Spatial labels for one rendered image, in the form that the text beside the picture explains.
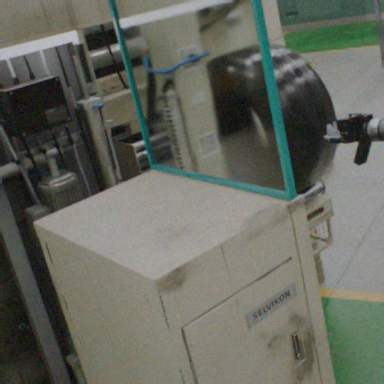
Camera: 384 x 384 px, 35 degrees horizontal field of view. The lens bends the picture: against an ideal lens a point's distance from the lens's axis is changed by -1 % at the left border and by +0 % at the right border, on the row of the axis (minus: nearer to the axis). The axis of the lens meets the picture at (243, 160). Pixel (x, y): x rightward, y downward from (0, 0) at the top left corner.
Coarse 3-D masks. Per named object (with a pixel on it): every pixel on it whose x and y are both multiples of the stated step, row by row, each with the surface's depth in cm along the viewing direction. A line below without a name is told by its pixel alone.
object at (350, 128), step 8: (336, 120) 197; (344, 120) 195; (352, 120) 196; (360, 120) 194; (368, 120) 194; (344, 128) 197; (352, 128) 195; (360, 128) 194; (344, 136) 197; (352, 136) 195; (368, 136) 190
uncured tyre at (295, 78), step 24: (288, 48) 217; (288, 72) 205; (312, 72) 210; (288, 96) 200; (312, 96) 205; (288, 120) 198; (312, 120) 204; (288, 144) 200; (312, 144) 205; (336, 144) 216; (312, 168) 211
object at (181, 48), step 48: (144, 0) 145; (192, 0) 132; (240, 0) 120; (144, 48) 152; (192, 48) 138; (240, 48) 125; (144, 96) 161; (192, 96) 144; (240, 96) 131; (144, 144) 168; (192, 144) 152; (240, 144) 137; (288, 192) 129
